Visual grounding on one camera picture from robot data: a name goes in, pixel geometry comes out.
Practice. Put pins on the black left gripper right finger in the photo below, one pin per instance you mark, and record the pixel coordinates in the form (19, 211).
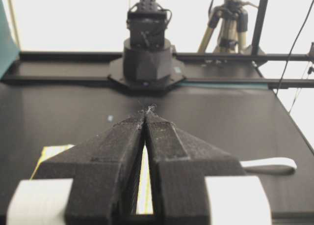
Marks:
(196, 183)

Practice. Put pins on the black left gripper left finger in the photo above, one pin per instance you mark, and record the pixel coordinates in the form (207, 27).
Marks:
(87, 184)

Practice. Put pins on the white chinese spoon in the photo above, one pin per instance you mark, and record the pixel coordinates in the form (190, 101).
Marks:
(275, 165)

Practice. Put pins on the yellow striped white cloth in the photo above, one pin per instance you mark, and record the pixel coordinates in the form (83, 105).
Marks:
(144, 204)

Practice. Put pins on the teal backdrop panel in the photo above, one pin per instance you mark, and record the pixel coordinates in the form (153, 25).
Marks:
(9, 51)

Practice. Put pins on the black metal frame rail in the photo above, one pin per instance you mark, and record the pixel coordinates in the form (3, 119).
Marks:
(105, 69)

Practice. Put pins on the camera tripod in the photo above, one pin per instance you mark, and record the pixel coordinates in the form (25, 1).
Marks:
(234, 26)

